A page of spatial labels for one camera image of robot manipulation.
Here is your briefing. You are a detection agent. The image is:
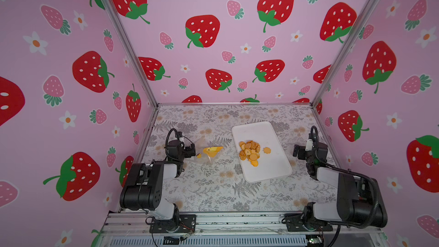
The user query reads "clear ziploc bag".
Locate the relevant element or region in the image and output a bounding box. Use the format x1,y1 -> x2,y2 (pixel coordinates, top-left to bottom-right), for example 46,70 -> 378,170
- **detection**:
187,136 -> 225,164

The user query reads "pile of round cookies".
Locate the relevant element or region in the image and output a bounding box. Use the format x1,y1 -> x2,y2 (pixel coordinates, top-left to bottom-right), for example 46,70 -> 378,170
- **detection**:
238,141 -> 261,167

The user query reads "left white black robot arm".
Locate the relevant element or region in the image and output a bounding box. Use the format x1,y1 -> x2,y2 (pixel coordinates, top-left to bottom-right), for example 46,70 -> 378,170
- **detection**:
120,139 -> 196,221

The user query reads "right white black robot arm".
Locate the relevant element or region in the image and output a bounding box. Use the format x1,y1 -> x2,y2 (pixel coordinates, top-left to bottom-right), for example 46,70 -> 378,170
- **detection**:
293,144 -> 388,229

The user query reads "single cookie apart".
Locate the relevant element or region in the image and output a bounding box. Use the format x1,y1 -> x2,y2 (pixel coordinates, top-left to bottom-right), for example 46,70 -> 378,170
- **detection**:
263,147 -> 272,154

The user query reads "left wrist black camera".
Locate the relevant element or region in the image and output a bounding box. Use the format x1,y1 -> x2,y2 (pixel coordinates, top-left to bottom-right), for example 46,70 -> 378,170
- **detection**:
166,140 -> 185,152

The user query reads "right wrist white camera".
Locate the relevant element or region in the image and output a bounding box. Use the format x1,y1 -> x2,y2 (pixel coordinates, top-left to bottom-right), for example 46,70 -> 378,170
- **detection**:
305,139 -> 314,152

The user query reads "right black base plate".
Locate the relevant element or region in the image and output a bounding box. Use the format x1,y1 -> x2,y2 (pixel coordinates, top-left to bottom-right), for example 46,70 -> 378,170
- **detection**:
281,213 -> 333,232

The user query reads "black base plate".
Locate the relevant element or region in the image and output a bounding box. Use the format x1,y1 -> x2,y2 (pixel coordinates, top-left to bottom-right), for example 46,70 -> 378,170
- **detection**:
149,214 -> 197,233
281,213 -> 333,232

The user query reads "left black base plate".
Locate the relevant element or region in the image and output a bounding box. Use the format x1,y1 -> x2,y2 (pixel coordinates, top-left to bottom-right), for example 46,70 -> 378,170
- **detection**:
149,214 -> 197,233

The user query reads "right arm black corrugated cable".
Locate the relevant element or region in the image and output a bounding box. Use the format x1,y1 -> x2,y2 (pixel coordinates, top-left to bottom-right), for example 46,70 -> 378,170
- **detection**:
309,125 -> 380,247

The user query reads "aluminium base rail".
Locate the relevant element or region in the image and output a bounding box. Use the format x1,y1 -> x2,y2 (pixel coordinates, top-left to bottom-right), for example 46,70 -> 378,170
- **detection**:
96,212 -> 385,247

